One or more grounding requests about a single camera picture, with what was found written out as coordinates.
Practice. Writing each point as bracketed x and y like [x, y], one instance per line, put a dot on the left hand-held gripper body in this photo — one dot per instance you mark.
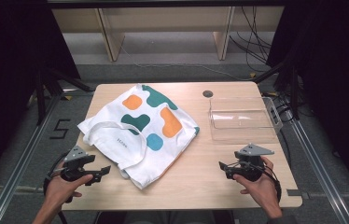
[75, 160]

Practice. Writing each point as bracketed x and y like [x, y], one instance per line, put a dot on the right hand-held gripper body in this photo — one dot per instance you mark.
[252, 161]

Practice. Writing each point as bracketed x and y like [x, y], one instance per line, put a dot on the white tote bag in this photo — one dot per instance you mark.
[138, 105]

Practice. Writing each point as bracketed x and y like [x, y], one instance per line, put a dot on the person's right hand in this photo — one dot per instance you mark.
[261, 189]

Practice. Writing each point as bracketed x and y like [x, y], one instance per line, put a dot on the person's left hand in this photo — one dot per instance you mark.
[62, 188]

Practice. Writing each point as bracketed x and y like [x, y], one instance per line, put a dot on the clear plastic container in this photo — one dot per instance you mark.
[241, 124]

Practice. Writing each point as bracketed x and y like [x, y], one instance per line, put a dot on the black metal stand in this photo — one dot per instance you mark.
[43, 93]
[290, 84]

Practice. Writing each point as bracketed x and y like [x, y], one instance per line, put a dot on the black curtain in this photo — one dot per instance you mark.
[337, 77]
[11, 77]

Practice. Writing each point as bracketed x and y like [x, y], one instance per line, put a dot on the aluminium floor rail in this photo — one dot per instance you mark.
[315, 161]
[23, 158]

